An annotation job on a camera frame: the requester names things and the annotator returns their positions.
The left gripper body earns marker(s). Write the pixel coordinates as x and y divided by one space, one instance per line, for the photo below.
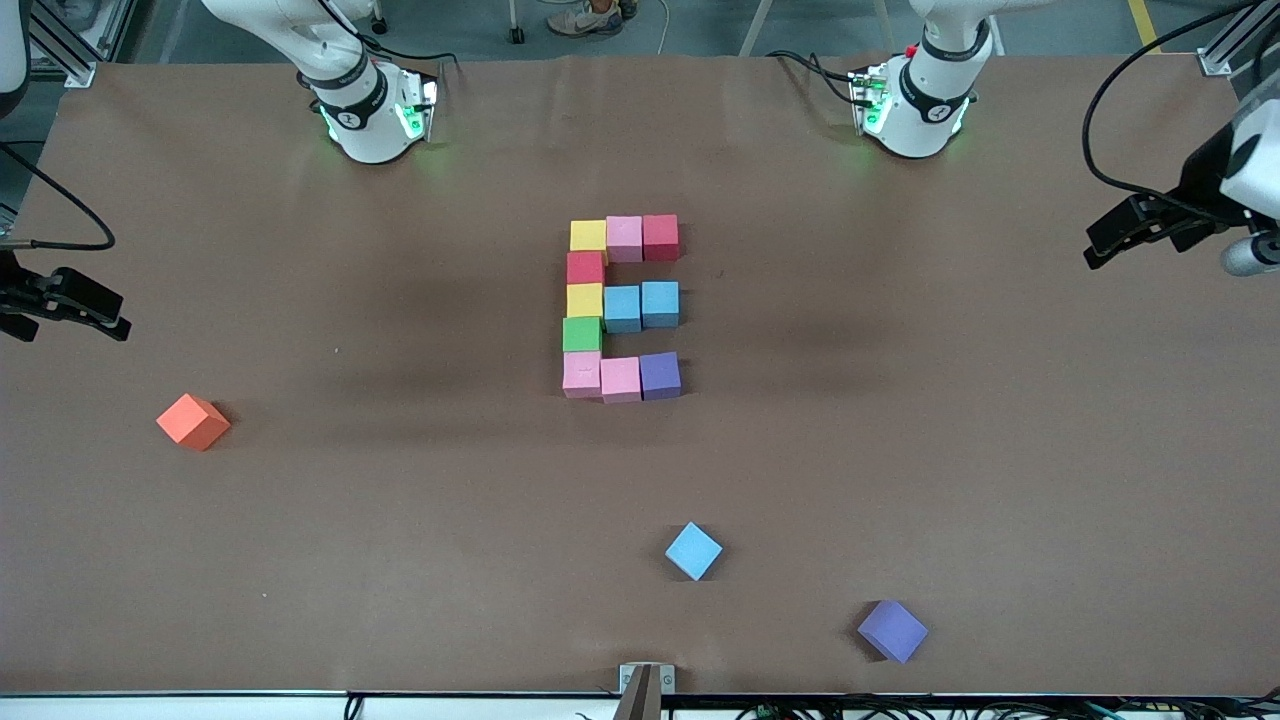
1196 186

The red foam block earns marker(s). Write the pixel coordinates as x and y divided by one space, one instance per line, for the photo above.
585 268
660 238

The blue foam block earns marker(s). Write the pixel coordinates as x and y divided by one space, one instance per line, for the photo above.
622 310
660 305
693 551

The purple foam block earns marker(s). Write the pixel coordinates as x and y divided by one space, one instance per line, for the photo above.
660 376
892 631

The green foam block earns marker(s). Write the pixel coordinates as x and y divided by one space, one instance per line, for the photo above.
582 334

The yellow foam block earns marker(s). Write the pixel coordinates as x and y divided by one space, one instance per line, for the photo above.
588 236
585 302

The pink foam block with slit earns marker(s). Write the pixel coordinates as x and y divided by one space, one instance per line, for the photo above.
582 375

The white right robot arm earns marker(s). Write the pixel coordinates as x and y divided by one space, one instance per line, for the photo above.
365 120

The orange foam block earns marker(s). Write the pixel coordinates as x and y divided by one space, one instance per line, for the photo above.
192 422

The grey metal stand leg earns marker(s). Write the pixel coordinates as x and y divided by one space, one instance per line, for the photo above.
752 30

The brown table mat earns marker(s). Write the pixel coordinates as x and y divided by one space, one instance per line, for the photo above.
500 550

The grey sneaker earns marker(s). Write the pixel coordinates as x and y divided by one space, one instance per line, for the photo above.
585 18

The aluminium frame profile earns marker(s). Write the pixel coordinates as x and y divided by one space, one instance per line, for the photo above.
70 62
1225 55

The metal bracket at table edge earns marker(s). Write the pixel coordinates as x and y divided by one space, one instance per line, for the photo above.
645 690

